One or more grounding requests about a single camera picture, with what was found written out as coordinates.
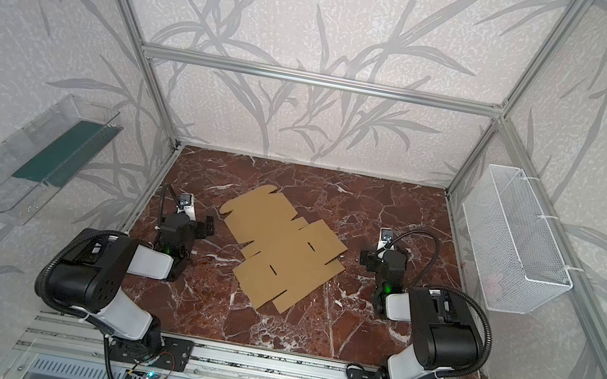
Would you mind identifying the brown cardboard box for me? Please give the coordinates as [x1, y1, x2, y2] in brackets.
[220, 185, 347, 313]

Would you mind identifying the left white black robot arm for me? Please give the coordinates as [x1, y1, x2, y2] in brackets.
[34, 212, 215, 354]

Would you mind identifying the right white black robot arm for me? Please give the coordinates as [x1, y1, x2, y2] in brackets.
[359, 249, 493, 379]

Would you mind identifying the small green lit circuit board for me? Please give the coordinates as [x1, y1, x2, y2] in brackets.
[123, 368, 168, 379]

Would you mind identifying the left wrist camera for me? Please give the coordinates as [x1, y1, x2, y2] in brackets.
[177, 193, 196, 220]

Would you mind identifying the right black corrugated cable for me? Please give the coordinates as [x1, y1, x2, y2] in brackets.
[361, 221, 512, 379]

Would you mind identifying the white wire mesh basket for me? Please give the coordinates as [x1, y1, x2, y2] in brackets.
[462, 164, 573, 315]

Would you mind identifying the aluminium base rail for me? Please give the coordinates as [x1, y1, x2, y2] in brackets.
[15, 312, 347, 379]

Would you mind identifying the aluminium frame structure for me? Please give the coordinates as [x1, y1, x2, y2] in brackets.
[2, 0, 607, 379]

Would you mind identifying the clear acrylic wall tray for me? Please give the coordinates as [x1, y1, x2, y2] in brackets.
[0, 95, 123, 226]

